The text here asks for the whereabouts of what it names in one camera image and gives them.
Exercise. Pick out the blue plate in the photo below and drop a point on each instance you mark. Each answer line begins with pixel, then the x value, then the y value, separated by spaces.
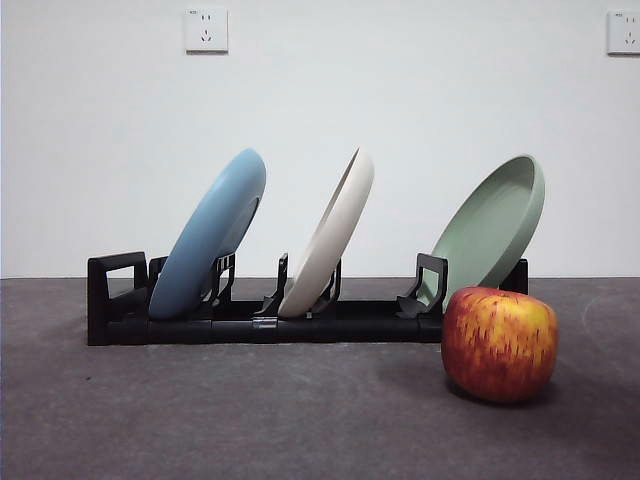
pixel 200 250

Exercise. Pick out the red yellow apple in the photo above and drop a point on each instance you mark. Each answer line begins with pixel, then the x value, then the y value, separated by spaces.
pixel 500 345

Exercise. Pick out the white wall socket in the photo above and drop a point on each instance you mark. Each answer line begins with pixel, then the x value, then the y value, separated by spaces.
pixel 206 30
pixel 625 32

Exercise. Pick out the cream plate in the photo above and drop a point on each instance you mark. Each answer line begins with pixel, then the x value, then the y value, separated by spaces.
pixel 335 235

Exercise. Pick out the green plate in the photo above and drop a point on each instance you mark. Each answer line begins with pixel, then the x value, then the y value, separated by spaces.
pixel 490 225

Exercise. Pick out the black plate rack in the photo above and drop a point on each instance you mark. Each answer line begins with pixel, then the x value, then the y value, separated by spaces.
pixel 350 330

